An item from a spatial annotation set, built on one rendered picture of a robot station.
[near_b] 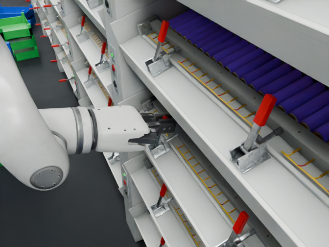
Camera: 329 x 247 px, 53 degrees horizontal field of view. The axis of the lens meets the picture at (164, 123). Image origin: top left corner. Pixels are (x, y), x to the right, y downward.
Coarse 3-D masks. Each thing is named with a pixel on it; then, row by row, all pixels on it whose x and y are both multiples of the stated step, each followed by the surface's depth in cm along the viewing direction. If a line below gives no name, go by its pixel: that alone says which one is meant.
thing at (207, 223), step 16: (144, 96) 80; (144, 112) 81; (176, 144) 70; (160, 160) 68; (176, 160) 67; (192, 160) 66; (160, 176) 70; (176, 176) 64; (208, 176) 62; (176, 192) 62; (192, 192) 61; (192, 208) 58; (208, 208) 57; (224, 208) 56; (192, 224) 56; (208, 224) 55; (224, 224) 54; (208, 240) 53; (224, 240) 52; (256, 240) 51
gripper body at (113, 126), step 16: (96, 112) 61; (112, 112) 62; (128, 112) 63; (96, 128) 57; (112, 128) 57; (128, 128) 58; (144, 128) 60; (96, 144) 58; (112, 144) 58; (128, 144) 60; (144, 144) 63
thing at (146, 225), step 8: (136, 208) 102; (144, 208) 104; (136, 216) 104; (144, 216) 104; (144, 224) 102; (152, 224) 101; (144, 232) 100; (152, 232) 99; (160, 232) 97; (144, 240) 98; (152, 240) 97; (160, 240) 96
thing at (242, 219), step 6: (240, 216) 47; (246, 216) 46; (240, 222) 47; (234, 228) 48; (240, 228) 47; (234, 234) 48; (228, 240) 49; (234, 240) 48; (228, 246) 49; (234, 246) 49
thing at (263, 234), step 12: (156, 108) 79; (180, 132) 69; (192, 144) 66; (204, 156) 63; (192, 168) 63; (204, 168) 62; (204, 180) 60; (216, 180) 58; (228, 192) 56; (240, 204) 53; (252, 216) 51; (252, 228) 51; (264, 228) 50; (264, 240) 48; (276, 240) 48
